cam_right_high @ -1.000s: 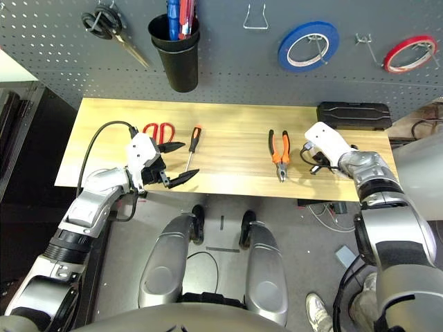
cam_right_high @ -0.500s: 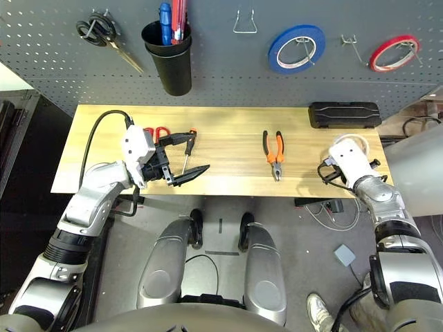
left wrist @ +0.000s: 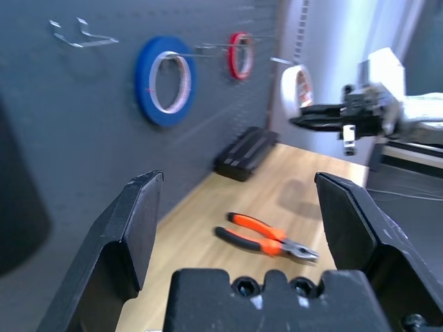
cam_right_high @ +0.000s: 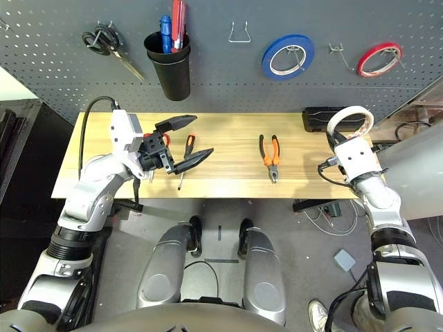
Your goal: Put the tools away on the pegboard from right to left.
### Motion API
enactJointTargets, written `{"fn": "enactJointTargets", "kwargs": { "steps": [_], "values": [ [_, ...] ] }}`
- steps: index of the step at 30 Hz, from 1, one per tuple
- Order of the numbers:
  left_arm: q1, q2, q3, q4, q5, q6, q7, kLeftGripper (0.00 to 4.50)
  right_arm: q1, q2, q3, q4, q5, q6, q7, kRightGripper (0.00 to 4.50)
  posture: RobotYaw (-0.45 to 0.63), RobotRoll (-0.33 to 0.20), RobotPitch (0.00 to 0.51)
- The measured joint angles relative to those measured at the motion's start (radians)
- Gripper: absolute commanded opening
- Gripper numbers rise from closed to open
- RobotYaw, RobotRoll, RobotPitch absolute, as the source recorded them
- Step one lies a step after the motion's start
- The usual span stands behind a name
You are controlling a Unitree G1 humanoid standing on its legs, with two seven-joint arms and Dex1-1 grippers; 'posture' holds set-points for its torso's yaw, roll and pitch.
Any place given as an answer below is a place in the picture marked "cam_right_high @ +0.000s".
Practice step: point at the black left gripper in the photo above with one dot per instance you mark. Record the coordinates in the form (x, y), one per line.
(155, 152)

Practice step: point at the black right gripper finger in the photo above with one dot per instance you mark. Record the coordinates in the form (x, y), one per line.
(335, 138)

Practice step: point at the black orange screwdriver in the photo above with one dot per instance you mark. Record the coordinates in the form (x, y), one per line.
(189, 143)

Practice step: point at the white tape roll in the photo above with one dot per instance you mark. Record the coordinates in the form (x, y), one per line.
(349, 109)

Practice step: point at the orange black pliers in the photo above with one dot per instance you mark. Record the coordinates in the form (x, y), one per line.
(273, 166)

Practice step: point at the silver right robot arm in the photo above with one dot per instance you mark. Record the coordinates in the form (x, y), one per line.
(380, 200)

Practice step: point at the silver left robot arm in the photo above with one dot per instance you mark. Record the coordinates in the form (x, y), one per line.
(93, 193)

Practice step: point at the dark grey pegboard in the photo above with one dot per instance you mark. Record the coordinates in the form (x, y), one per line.
(225, 86)

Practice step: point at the silver pegboard hook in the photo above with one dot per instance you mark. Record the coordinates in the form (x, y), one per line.
(5, 25)
(110, 24)
(293, 50)
(335, 48)
(391, 52)

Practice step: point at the black tool case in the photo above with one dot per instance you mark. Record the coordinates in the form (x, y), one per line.
(315, 119)

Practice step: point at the black plastic cup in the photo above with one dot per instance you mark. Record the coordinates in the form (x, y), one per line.
(174, 83)

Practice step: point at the black power strip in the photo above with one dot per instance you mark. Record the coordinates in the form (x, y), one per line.
(334, 209)

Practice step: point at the black table foot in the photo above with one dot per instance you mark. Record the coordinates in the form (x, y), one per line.
(304, 205)
(131, 207)

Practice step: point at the red tape roll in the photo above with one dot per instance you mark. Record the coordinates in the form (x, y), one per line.
(360, 65)

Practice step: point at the large light grey panel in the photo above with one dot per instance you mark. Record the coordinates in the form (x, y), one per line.
(415, 180)

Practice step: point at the blue tape roll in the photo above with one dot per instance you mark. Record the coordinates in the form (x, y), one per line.
(265, 64)

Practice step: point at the grey floor pedal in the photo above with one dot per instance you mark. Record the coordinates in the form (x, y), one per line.
(344, 259)

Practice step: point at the silver left robot leg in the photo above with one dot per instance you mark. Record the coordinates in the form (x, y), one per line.
(162, 269)

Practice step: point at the silver robot leg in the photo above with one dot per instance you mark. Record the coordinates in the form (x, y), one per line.
(263, 269)
(162, 269)

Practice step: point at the silver right robot leg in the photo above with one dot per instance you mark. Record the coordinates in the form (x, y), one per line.
(263, 269)

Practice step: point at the black cabinet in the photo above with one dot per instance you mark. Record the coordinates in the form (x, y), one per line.
(20, 173)

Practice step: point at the khaki person's trouser leg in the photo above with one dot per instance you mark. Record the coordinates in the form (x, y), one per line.
(363, 311)

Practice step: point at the grey robot torso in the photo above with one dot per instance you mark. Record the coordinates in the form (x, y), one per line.
(180, 318)

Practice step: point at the white person's shoe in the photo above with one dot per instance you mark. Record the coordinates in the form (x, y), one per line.
(316, 314)

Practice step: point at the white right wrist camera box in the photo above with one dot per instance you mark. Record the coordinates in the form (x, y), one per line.
(358, 159)

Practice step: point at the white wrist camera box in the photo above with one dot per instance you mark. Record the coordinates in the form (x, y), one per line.
(358, 159)
(123, 131)

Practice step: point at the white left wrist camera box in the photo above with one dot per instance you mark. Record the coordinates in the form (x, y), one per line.
(123, 131)

